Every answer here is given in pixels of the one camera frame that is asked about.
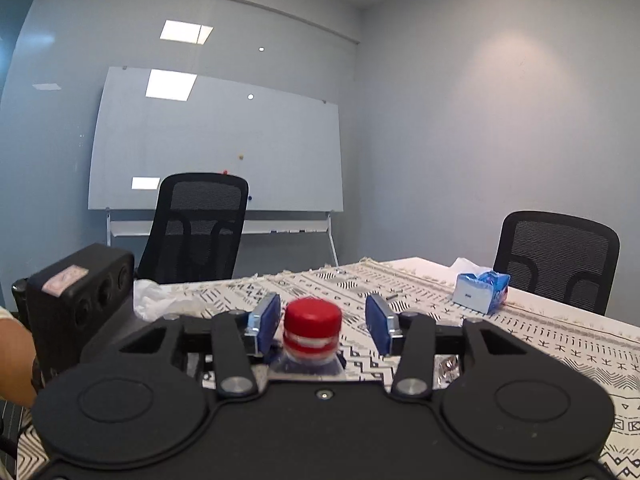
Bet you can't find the crumpled white plastic bag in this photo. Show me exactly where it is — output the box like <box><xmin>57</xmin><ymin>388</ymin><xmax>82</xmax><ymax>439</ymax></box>
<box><xmin>133</xmin><ymin>279</ymin><xmax>203</xmax><ymax>322</ymax></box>

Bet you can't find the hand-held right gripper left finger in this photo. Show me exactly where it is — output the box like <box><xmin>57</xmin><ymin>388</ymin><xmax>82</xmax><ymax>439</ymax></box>
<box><xmin>119</xmin><ymin>294</ymin><xmax>282</xmax><ymax>401</ymax></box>

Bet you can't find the blue tissue pack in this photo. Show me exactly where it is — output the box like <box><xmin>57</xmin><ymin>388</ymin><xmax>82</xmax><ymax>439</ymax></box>
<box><xmin>450</xmin><ymin>257</ymin><xmax>512</xmax><ymax>317</ymax></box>

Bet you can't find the black and white patterned tablecloth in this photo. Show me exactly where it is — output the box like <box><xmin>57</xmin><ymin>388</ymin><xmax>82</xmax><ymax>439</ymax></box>
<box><xmin>17</xmin><ymin>257</ymin><xmax>640</xmax><ymax>480</ymax></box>

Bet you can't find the dark striped clothing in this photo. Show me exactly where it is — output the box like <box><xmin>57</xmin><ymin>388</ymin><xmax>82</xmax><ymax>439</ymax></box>
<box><xmin>0</xmin><ymin>398</ymin><xmax>34</xmax><ymax>480</ymax></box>

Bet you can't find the black mesh office chair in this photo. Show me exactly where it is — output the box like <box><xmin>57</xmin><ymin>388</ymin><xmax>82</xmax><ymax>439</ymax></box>
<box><xmin>492</xmin><ymin>211</ymin><xmax>621</xmax><ymax>317</ymax></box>
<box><xmin>136</xmin><ymin>172</ymin><xmax>250</xmax><ymax>286</ymax></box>

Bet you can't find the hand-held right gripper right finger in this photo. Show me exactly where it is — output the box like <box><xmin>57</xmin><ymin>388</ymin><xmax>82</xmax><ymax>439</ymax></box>
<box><xmin>364</xmin><ymin>294</ymin><xmax>534</xmax><ymax>403</ymax></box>

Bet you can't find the whiteboard on stand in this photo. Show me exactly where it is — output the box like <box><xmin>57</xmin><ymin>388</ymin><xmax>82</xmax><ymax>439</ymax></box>
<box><xmin>87</xmin><ymin>65</ymin><xmax>346</xmax><ymax>267</ymax></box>

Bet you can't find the silver foil wrapper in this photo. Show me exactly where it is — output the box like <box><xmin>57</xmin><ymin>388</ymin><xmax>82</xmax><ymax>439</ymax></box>
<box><xmin>434</xmin><ymin>354</ymin><xmax>463</xmax><ymax>386</ymax></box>

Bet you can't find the red bottle cap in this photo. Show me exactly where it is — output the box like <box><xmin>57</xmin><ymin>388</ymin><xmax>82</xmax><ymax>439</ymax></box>
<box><xmin>283</xmin><ymin>297</ymin><xmax>344</xmax><ymax>363</ymax></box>

